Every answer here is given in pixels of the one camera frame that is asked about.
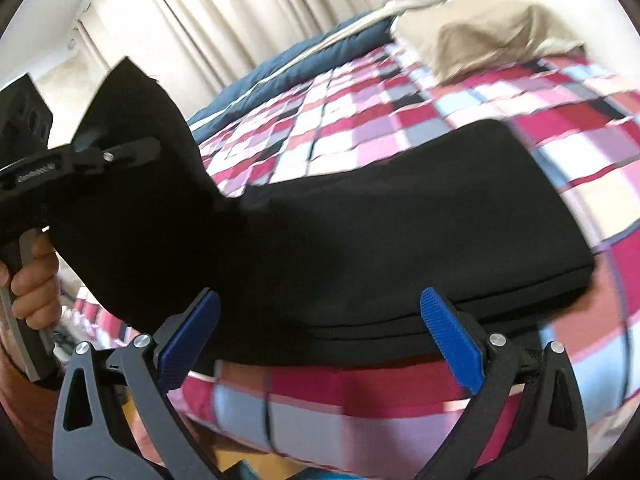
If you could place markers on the beige curtain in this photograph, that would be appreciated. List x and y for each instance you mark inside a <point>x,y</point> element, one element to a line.
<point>225,15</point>

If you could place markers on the checkered pink red blanket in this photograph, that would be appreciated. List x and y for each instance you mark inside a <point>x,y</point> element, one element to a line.
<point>390,110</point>

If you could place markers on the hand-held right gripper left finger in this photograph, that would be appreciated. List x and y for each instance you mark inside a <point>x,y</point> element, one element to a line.
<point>187,345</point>

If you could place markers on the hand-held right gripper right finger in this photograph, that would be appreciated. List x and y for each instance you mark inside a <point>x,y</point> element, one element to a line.
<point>452,340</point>

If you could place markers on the person's left forearm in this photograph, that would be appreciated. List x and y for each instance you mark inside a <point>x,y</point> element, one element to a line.
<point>22,410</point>

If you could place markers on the beige pillow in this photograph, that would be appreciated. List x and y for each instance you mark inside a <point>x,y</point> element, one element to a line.
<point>480,35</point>

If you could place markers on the person's left hand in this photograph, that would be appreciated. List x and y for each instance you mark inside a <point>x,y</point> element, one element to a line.
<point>37,285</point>

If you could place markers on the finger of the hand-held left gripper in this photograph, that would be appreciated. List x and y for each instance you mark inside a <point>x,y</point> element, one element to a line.
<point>117,155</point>

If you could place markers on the blue and beige quilt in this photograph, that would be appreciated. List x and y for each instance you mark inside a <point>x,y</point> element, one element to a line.
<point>280,70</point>

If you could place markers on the black pants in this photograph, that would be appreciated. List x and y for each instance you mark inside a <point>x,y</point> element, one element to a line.
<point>350,240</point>

